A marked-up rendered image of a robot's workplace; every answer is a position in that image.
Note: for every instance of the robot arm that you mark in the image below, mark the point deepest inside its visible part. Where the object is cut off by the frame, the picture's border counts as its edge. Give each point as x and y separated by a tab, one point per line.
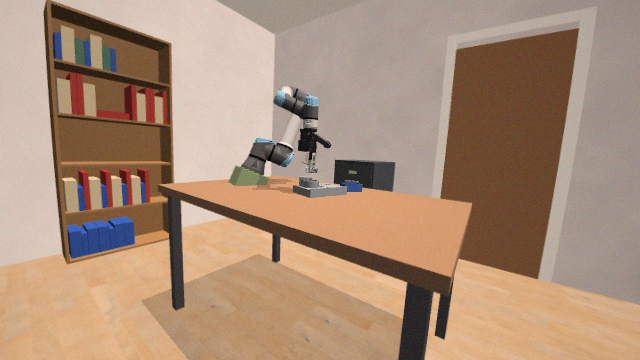
281	154

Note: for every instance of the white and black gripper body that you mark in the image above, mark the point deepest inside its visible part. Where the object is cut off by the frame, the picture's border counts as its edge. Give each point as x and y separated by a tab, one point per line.
302	144

